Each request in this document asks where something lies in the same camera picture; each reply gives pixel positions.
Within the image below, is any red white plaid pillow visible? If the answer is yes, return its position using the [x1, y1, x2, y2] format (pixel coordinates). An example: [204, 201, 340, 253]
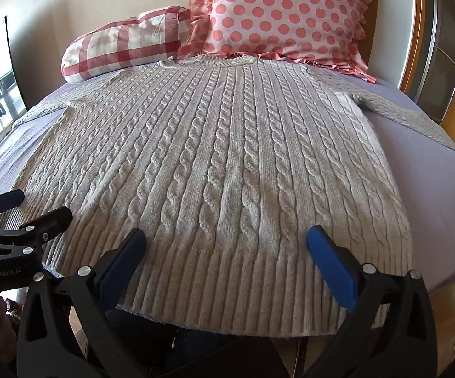
[61, 6, 194, 84]

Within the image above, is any metal framed glass window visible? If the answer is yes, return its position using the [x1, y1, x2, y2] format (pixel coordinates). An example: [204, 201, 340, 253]
[418, 0, 455, 121]

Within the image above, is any wooden bed side rail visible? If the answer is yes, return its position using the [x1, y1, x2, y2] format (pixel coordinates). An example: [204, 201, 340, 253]
[424, 276, 455, 378]

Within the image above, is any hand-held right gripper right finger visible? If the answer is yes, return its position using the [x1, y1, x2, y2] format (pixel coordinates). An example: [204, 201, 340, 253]
[302, 225, 437, 378]

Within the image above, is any wooden headboard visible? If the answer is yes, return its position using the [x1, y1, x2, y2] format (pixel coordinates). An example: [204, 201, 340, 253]
[373, 0, 455, 154]

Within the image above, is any pink polka dot pillow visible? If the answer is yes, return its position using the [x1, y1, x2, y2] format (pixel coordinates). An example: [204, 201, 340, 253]
[178, 0, 378, 84]

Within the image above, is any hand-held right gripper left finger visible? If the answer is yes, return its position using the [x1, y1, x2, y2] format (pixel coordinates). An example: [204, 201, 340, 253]
[17, 227, 154, 378]

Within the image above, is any cream cable knit sweater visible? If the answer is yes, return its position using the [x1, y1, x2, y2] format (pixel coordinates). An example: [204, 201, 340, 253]
[13, 54, 455, 339]

